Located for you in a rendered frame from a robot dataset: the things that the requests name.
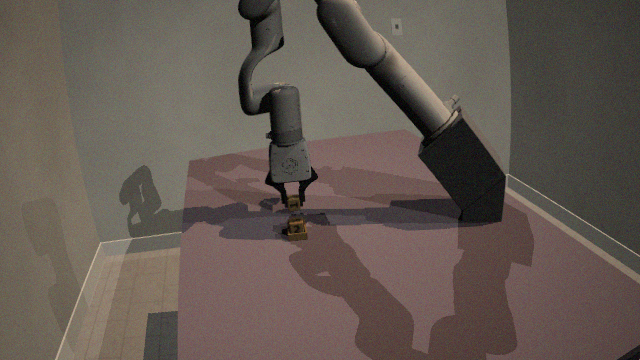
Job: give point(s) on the yellow cube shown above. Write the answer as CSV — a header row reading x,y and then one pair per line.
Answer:
x,y
296,225
293,202

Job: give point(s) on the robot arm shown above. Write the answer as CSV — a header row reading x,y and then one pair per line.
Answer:
x,y
360,46

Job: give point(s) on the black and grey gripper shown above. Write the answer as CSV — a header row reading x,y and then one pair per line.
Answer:
x,y
289,162

